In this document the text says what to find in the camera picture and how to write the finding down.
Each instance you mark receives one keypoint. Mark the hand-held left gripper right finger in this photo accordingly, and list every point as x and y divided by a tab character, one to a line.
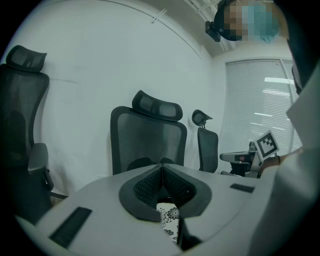
225	200

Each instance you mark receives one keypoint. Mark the black mesh office chair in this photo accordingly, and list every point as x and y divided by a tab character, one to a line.
147	140
20	100

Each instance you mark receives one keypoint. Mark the black chair with tilted headrest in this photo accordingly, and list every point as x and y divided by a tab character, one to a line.
207	147

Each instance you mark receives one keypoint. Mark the teal face mask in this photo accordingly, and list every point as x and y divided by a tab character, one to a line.
262	22

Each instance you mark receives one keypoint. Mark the person's right forearm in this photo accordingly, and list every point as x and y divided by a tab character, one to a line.
290	155

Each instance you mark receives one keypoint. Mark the person's black shirt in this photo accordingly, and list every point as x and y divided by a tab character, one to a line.
297	37

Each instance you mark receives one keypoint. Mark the round floral white cushion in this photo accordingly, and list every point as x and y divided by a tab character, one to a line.
170	215

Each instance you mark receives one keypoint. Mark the black head-mounted camera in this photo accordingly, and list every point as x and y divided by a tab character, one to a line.
213	31

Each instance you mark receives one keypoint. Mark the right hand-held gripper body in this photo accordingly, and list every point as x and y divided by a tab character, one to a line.
267	146

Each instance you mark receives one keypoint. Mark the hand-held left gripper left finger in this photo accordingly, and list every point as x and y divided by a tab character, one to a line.
107	200

